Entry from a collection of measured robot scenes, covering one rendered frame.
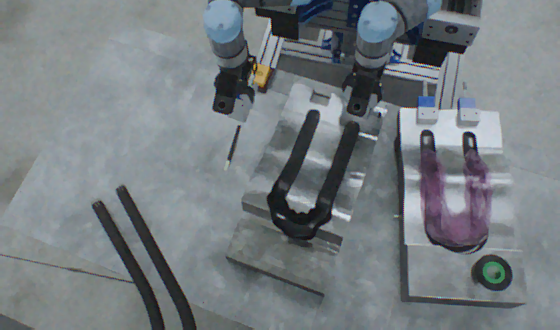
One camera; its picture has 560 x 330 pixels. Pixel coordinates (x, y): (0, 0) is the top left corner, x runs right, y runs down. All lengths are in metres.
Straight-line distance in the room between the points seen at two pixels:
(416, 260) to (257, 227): 0.39
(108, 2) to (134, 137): 1.47
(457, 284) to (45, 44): 2.27
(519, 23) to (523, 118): 0.50
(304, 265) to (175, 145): 0.50
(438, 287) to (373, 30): 0.59
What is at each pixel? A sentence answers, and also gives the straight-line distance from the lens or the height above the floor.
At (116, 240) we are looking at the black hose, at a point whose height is 0.85.
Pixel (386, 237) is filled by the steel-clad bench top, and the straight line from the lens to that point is 1.40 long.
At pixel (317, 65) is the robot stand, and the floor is 0.21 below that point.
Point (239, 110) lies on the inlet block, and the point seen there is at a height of 0.96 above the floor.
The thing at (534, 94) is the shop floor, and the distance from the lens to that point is 2.65.
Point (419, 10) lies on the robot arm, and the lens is 1.17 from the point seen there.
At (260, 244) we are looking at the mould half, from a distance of 1.33.
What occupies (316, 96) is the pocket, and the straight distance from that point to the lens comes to 1.46.
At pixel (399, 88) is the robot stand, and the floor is 0.21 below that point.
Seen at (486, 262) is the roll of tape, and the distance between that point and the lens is 1.29.
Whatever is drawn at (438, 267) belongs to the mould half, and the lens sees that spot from 1.30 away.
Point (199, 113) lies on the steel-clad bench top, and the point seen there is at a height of 0.80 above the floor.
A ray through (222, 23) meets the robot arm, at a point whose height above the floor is 1.30.
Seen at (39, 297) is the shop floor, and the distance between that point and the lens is 2.42.
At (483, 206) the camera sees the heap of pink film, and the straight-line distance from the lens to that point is 1.37.
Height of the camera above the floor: 2.15
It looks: 66 degrees down
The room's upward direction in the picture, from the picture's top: 9 degrees counter-clockwise
